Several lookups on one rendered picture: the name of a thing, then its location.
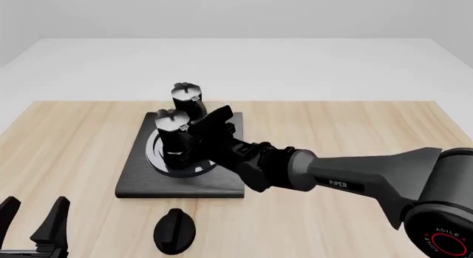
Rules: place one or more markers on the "flat black stove plate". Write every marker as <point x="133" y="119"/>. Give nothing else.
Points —
<point x="140" y="183"/>

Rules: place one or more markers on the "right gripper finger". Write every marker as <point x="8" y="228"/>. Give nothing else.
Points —
<point x="212" y="150"/>
<point x="214" y="119"/>

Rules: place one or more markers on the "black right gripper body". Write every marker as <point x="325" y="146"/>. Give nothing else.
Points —
<point x="251" y="166"/>

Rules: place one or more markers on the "round black stove knob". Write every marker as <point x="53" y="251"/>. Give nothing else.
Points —
<point x="173" y="233"/>

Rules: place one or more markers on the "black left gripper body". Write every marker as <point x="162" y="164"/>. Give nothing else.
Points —
<point x="29" y="254"/>

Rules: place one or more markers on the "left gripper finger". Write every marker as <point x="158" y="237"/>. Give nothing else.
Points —
<point x="8" y="216"/>
<point x="53" y="227"/>

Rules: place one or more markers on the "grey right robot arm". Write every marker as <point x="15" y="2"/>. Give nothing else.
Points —
<point x="369" y="175"/>

